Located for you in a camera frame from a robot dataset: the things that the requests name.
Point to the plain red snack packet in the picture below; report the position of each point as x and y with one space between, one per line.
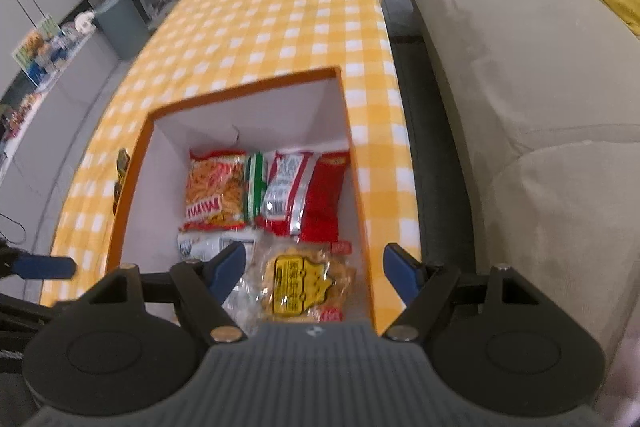
325 202

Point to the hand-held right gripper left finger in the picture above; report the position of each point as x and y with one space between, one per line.
230 262

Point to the green snack packet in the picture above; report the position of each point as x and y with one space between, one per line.
256 182

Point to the beige sofa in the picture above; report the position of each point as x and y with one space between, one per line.
500 107

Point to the small white round object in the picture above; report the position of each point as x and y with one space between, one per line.
85 22

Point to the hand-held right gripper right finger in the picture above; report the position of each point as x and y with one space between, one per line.
402 272

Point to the yellow checked tablecloth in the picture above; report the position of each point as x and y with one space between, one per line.
280 7

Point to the white low cabinet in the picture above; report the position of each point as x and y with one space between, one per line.
65 107

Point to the clear cracker packet yellow label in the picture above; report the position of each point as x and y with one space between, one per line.
295 287

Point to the orange cardboard box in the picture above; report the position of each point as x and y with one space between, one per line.
250 117

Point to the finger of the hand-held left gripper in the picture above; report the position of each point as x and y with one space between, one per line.
25 307
45 267

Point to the small dark yellow packet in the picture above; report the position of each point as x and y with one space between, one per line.
122 172

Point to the colourful printed box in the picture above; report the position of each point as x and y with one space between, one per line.
40 52

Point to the orange stick snack packet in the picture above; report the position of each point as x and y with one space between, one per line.
215 192

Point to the white snack packet blue print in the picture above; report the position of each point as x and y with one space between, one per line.
200 247

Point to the red snack packet silver back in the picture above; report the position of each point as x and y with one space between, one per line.
282 192

